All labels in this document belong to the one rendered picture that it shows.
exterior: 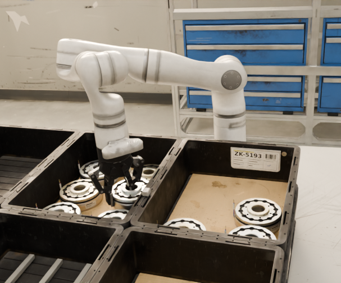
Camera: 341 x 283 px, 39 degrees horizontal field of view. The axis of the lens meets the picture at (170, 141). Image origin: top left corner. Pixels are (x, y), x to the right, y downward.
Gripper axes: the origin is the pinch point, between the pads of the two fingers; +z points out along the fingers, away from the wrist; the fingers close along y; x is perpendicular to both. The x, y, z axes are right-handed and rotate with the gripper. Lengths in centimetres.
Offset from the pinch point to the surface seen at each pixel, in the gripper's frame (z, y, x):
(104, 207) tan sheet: 4.2, 3.1, -3.7
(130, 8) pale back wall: 8, -117, -264
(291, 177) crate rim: -5.9, -31.5, 23.6
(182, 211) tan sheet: 4.2, -11.9, 8.7
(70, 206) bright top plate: 1.4, 11.1, -4.3
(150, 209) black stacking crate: -3.8, -1.4, 14.4
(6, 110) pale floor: 88, -15, -322
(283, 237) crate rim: -5.9, -16.4, 38.9
